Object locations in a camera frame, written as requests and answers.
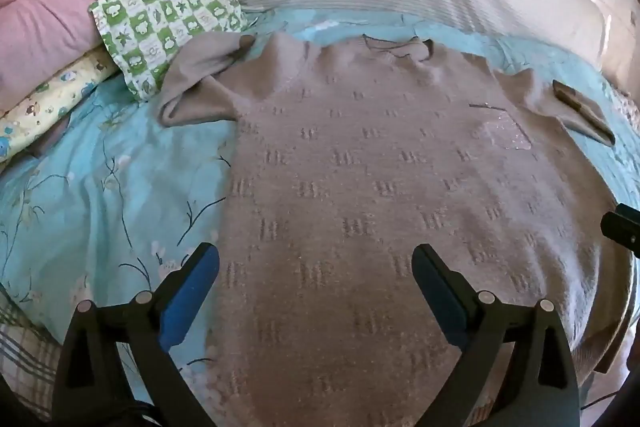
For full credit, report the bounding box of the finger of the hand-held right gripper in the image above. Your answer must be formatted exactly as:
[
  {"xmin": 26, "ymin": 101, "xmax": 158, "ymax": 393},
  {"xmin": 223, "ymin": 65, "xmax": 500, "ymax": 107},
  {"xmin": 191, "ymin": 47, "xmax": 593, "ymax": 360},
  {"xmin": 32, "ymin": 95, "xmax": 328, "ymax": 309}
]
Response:
[{"xmin": 600, "ymin": 202, "xmax": 640, "ymax": 254}]

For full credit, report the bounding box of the plaid cloth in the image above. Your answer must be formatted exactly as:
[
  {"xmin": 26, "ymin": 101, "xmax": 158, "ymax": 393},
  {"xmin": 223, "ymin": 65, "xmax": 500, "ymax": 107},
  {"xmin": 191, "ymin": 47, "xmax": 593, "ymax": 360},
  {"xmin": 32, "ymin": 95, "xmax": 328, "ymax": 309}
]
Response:
[{"xmin": 0, "ymin": 302, "xmax": 66, "ymax": 423}]

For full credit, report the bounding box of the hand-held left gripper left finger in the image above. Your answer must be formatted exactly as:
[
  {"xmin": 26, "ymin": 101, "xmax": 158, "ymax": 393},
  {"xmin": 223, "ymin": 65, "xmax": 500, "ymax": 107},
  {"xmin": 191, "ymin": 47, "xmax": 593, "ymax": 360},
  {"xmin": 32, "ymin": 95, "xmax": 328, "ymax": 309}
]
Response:
[{"xmin": 50, "ymin": 242, "xmax": 221, "ymax": 427}]

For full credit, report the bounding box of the beige knitted sweater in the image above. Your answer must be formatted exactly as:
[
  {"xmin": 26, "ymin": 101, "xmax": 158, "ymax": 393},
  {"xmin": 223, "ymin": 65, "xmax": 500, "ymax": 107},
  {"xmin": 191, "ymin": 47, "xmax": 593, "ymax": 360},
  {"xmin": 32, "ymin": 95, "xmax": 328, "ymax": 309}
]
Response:
[{"xmin": 159, "ymin": 32, "xmax": 626, "ymax": 427}]

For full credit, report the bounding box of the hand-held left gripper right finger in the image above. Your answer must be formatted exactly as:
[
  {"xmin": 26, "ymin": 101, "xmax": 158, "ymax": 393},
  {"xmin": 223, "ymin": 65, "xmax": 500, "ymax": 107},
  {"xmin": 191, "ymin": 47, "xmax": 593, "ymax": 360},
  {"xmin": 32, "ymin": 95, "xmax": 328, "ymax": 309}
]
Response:
[{"xmin": 411, "ymin": 243, "xmax": 583, "ymax": 427}]

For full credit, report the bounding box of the yellow cartoon print cloth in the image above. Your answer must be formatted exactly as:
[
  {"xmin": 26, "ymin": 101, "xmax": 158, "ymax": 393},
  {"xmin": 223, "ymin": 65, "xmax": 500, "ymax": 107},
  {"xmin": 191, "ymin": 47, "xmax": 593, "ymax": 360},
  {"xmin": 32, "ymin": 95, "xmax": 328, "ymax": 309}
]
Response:
[{"xmin": 0, "ymin": 49, "xmax": 123, "ymax": 162}]

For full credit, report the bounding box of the green checkered pillow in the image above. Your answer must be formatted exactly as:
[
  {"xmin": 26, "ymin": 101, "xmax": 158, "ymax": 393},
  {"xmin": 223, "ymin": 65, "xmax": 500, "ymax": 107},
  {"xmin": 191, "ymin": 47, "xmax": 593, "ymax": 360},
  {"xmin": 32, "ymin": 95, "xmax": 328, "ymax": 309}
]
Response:
[{"xmin": 89, "ymin": 0, "xmax": 251, "ymax": 104}]

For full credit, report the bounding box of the blue floral bed sheet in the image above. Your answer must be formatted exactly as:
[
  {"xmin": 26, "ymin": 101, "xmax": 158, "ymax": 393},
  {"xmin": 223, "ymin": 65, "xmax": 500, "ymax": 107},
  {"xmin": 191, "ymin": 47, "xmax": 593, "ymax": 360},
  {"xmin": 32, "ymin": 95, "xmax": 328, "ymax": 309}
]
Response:
[{"xmin": 0, "ymin": 9, "xmax": 640, "ymax": 410}]

